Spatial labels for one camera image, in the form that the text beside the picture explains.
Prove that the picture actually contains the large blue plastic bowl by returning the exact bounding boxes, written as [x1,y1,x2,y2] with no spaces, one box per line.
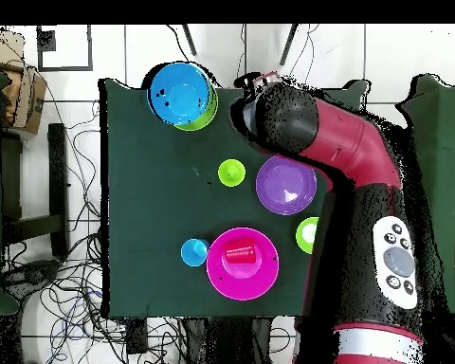
[146,61,213,127]

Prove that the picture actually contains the red plastic cup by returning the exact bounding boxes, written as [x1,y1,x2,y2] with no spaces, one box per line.
[224,238,258,265]

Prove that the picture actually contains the black tripod leg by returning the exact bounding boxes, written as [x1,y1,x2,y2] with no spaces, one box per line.
[180,24,198,57]
[279,24,300,66]

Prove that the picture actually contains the large green plastic bowl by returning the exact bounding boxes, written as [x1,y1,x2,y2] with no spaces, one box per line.
[172,92,220,133]

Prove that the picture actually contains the green plastic cup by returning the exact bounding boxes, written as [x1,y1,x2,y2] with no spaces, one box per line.
[217,158,246,188]

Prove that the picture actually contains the purple plastic bowl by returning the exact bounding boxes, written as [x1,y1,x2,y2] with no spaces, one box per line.
[255,155,319,216]

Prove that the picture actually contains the small green ribbed bowl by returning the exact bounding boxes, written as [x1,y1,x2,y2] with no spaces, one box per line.
[295,216,320,256]

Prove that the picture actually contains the dark green tablecloth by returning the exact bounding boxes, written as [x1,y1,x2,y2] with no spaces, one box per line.
[98,78,372,319]

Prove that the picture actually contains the blue plastic cup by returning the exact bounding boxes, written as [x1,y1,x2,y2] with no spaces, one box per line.
[180,238,210,268]

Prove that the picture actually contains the pink plastic bowl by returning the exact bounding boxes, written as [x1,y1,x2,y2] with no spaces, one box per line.
[205,227,281,301]

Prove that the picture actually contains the black metal stand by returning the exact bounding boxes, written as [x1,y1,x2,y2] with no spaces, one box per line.
[1,122,70,258]

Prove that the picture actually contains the cardboard box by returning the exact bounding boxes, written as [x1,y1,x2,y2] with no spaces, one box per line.
[0,64,49,137]
[0,28,26,71]

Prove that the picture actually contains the black power strip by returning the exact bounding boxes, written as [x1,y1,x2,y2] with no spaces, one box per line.
[125,318,150,355]

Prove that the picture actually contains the thin black cable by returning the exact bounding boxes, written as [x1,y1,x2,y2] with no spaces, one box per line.
[165,24,204,89]

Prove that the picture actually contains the black square frame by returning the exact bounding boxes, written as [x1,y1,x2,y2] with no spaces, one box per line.
[36,25,94,72]

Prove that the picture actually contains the grey pedestal foot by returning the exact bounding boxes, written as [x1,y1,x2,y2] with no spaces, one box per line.
[1,258,62,300]

